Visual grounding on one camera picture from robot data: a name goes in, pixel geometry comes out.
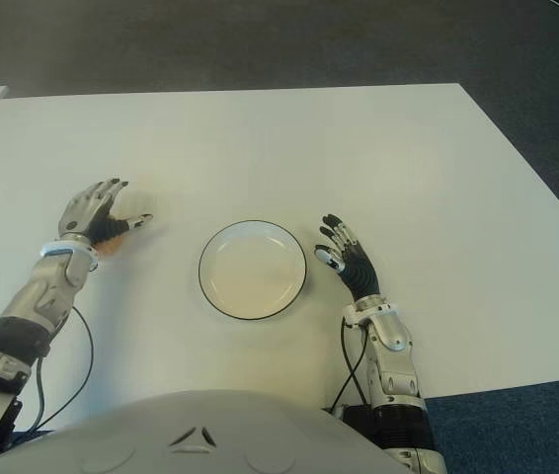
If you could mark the red yellow apple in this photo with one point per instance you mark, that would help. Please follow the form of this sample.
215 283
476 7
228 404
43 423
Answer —
109 248

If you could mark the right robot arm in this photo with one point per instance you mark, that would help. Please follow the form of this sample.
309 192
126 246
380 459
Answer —
398 375

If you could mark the white plate black rim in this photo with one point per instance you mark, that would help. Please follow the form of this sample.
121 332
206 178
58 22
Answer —
252 276

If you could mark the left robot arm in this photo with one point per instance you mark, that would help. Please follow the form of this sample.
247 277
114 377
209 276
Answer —
37 291

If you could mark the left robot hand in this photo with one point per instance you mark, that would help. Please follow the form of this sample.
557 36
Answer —
84 212

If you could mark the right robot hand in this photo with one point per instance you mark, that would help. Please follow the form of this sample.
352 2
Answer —
361 274

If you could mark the grey robot torso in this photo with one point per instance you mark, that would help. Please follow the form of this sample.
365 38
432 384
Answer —
185 444

